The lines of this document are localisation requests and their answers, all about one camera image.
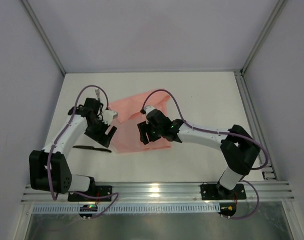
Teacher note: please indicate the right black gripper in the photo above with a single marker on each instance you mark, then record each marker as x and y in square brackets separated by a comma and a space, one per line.
[146, 130]

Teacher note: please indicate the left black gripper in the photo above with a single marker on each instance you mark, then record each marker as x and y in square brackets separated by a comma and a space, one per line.
[101, 133]

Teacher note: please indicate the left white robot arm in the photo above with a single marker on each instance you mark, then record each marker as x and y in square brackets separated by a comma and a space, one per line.
[49, 170]

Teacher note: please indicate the left small controller board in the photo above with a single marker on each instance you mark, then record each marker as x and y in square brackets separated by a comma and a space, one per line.
[87, 211]

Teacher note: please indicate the small controller board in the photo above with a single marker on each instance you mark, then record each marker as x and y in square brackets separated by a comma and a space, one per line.
[87, 211]
[227, 210]

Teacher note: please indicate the right small controller board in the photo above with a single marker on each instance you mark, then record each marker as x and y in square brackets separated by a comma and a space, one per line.
[227, 210]

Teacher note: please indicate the black handled knife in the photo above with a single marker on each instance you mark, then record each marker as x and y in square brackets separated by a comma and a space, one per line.
[92, 148]

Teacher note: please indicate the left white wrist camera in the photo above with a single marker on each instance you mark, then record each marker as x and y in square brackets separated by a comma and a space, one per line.
[108, 116]

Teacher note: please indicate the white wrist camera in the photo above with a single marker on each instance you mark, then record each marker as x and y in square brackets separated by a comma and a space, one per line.
[147, 109]
[108, 116]

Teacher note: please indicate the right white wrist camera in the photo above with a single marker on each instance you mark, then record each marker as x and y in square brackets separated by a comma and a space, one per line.
[147, 109]

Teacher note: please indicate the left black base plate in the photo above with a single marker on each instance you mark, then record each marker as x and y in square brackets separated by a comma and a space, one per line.
[98, 193]

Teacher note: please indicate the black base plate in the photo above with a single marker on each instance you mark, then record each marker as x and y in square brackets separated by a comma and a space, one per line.
[214, 191]
[98, 193]

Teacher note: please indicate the front aluminium rail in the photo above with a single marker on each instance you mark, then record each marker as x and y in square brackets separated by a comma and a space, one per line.
[173, 192]

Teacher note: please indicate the aluminium rail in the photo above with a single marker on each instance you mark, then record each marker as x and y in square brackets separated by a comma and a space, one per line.
[173, 192]
[268, 172]

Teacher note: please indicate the slotted cable duct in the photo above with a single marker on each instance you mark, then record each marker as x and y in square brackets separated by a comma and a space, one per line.
[136, 208]

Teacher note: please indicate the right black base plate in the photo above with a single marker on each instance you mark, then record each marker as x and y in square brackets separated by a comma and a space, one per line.
[214, 191]

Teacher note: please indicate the left corner aluminium post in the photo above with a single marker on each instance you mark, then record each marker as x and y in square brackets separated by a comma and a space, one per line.
[39, 28]

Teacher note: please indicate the corner aluminium post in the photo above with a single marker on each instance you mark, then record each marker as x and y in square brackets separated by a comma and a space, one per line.
[264, 33]
[39, 28]

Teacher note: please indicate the right side aluminium rail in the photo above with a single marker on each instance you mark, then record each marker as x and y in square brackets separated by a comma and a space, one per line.
[268, 172]

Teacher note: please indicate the right corner aluminium post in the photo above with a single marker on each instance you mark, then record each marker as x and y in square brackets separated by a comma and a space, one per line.
[264, 33]

